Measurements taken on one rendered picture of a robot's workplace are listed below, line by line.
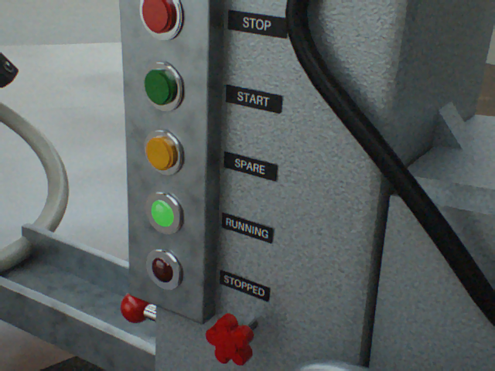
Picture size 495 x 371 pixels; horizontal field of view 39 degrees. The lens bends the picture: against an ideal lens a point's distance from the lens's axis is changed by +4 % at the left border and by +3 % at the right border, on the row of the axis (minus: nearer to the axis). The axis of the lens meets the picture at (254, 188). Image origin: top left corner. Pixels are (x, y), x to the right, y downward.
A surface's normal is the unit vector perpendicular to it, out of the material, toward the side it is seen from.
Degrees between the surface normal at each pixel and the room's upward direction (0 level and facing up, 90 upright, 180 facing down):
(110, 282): 90
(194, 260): 90
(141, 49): 90
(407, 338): 90
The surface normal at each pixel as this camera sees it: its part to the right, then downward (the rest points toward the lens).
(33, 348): 0.05, -0.92
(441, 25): 0.85, 0.25
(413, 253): -0.52, 0.31
